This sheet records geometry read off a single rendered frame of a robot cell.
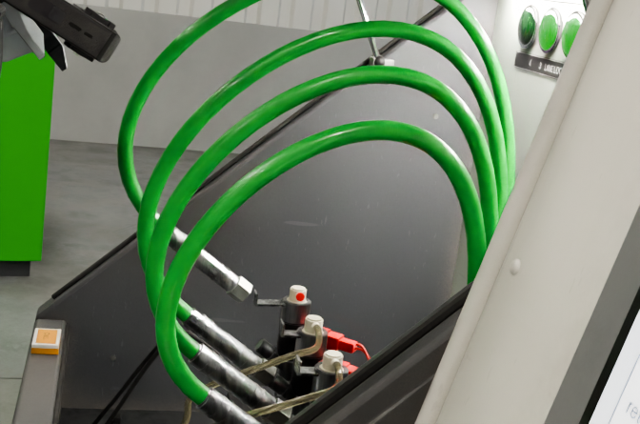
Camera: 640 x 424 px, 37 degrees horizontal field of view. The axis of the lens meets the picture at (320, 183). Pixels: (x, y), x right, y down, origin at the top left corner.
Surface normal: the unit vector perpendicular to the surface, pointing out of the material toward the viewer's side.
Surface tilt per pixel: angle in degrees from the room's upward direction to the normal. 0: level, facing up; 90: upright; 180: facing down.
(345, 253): 90
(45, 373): 0
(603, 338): 76
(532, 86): 90
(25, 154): 90
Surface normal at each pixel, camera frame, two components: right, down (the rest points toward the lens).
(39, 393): 0.13, -0.97
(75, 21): 0.24, 0.22
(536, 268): -0.91, -0.31
